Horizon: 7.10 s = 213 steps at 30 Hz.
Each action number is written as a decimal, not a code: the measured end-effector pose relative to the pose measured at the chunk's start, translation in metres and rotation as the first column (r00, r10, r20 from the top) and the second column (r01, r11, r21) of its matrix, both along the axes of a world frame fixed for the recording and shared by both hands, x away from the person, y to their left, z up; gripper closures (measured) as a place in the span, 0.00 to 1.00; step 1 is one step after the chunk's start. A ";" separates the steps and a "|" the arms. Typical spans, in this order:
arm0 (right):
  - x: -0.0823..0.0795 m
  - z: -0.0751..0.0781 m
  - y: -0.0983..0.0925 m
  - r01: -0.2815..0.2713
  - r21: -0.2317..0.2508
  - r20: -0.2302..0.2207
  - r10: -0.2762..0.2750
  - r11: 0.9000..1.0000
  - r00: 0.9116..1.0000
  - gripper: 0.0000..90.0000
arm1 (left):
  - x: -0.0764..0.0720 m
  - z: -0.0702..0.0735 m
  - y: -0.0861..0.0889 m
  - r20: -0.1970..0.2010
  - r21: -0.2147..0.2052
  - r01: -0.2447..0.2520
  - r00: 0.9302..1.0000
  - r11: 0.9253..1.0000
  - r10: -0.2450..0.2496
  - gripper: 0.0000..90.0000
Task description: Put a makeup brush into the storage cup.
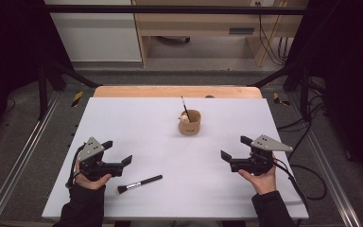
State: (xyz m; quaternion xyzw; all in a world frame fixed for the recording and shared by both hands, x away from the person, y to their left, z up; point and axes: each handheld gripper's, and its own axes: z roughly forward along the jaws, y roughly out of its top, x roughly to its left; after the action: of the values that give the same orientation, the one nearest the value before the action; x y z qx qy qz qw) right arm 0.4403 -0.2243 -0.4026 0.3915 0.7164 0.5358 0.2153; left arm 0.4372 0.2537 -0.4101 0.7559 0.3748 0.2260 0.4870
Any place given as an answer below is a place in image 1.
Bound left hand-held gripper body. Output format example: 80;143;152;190
76;136;117;183

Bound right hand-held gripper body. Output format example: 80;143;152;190
238;134;294;177

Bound thick black makeup brush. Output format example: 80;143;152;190
116;174;164;195

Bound brown cup with animal figure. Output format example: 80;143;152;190
178;109;202;136

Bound thin black brush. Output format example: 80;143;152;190
181;96;191;123

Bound person's left hand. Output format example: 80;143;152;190
74;160;112;191

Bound person's right hand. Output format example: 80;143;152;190
237;166;278;196

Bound white board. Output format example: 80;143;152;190
41;96;310;220

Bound yellow clamp right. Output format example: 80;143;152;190
272;92;291;107

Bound yellow clamp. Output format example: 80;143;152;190
272;92;291;107
71;91;84;108

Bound yellow clamp left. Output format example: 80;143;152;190
71;91;84;108

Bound black metal stand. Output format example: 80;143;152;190
251;60;311;121
37;60;103;121

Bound wooden table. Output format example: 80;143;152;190
93;85;264;99

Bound white cabinet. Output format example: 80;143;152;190
43;0;143;63

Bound black curtain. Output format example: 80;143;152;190
285;0;363;193
0;0;74;152

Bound wooden desk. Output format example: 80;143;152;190
131;0;310;68

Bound left hand-held gripper black cable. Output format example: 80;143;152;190
65;144;87;189

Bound hand-held gripper black cable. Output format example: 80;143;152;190
65;144;87;189
273;156;328;218

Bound right hand-held gripper black cable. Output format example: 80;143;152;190
273;156;328;218

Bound black floor cables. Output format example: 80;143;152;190
277;77;327;162

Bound aluminium floor rail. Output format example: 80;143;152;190
0;91;61;227
287;94;362;227

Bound hanging black cables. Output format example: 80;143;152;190
257;1;289;66

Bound black horizontal frame bar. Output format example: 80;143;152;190
45;4;308;16

